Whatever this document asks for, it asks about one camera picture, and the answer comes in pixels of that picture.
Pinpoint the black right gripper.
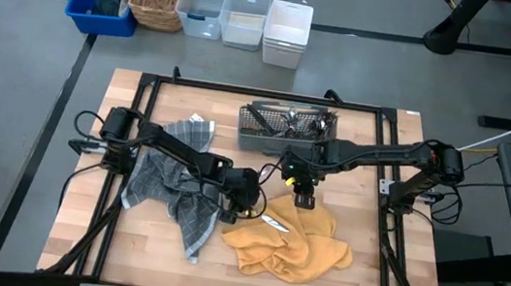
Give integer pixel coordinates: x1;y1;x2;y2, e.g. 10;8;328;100
275;143;330;212

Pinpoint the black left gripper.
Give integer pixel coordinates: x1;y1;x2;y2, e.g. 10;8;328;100
213;162;267;229

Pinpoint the silver table knife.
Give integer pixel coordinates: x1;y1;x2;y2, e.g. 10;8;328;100
258;213;293;235

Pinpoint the yellow terry cloth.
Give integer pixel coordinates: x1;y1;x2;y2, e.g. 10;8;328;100
215;186;361;286

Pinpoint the grey mesh cutlery basket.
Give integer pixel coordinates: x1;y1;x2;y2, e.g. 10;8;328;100
235;95;341;162

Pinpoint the grey checked cloth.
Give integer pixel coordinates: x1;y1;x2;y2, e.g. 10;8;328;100
112;111;233;267

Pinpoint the white plastic bin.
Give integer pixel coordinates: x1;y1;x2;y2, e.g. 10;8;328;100
258;0;316;72

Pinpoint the clear plastic bin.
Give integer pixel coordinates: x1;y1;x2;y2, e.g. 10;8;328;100
214;0;274;54

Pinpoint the black floor stand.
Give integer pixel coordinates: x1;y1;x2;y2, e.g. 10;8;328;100
412;0;511;132

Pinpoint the dark cloth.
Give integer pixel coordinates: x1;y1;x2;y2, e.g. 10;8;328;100
88;0;122;18

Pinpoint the black metal table frame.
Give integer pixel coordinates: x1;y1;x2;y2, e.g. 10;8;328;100
35;51;469;286

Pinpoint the yellow cable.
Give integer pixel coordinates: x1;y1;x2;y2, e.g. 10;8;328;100
466;144;500;157

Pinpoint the clear bin with teal handle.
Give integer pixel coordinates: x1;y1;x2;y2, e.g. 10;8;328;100
171;0;231;43

